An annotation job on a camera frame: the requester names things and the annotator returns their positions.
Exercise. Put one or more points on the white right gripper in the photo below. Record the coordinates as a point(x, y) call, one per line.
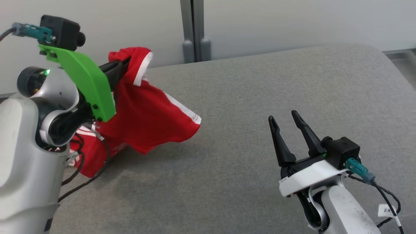
point(308, 177)

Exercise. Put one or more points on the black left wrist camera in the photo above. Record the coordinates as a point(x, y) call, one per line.
point(61, 31)

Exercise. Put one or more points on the red shorts white side stripes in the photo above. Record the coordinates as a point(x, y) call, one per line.
point(146, 113)

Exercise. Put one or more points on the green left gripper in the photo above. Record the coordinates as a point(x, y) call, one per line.
point(87, 84)

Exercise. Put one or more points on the grey partition frame post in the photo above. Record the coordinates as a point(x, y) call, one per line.
point(193, 32)

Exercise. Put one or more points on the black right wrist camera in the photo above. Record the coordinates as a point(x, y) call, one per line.
point(343, 151)

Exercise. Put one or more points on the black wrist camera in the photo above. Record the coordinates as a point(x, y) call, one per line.
point(343, 151)
point(61, 31)

